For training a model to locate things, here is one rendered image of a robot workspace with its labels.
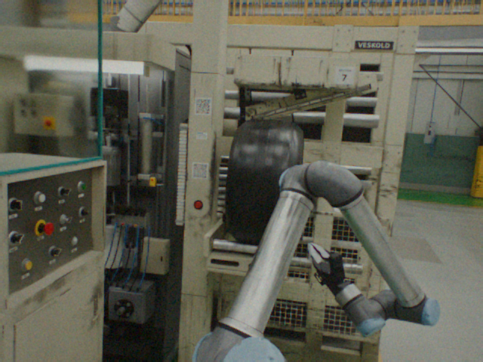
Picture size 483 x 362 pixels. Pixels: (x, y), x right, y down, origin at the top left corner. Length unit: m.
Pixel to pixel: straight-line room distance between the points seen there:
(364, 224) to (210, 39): 1.04
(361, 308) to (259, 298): 0.46
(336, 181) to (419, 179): 10.02
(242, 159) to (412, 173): 9.71
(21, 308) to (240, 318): 0.64
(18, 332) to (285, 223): 0.83
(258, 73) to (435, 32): 5.64
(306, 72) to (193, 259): 1.05
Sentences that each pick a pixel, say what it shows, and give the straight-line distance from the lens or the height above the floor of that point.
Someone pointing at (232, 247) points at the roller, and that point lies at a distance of 1.82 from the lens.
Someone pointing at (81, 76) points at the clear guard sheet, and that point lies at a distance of 1.59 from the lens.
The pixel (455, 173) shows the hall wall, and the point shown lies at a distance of 11.39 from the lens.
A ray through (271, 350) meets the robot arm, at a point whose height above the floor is 0.94.
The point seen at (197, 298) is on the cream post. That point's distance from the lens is 2.04.
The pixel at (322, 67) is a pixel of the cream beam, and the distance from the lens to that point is 2.07.
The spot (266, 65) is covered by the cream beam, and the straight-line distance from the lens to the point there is 2.08.
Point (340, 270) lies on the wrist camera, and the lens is 1.56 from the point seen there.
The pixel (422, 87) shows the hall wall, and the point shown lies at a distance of 11.27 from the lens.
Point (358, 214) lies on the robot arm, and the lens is 1.30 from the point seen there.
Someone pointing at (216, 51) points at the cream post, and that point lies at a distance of 1.86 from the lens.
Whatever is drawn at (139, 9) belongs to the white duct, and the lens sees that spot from 2.33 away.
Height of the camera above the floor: 1.46
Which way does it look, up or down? 8 degrees down
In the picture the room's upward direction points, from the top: 4 degrees clockwise
